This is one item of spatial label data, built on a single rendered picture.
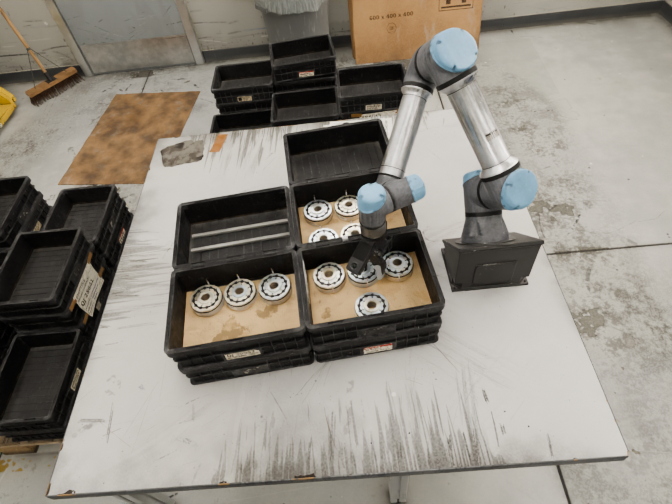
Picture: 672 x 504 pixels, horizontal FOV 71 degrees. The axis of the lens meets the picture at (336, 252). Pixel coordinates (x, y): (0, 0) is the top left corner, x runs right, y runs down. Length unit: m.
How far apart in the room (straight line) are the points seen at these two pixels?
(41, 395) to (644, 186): 3.31
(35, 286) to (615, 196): 3.07
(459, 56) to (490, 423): 1.00
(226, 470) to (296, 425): 0.22
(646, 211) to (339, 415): 2.27
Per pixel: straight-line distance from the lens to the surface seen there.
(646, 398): 2.48
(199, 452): 1.51
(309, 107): 3.05
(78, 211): 2.87
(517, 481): 2.18
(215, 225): 1.78
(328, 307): 1.46
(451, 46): 1.36
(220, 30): 4.47
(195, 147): 2.38
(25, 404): 2.43
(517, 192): 1.42
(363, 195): 1.23
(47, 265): 2.51
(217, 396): 1.55
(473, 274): 1.60
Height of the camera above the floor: 2.06
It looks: 51 degrees down
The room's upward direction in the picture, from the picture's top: 8 degrees counter-clockwise
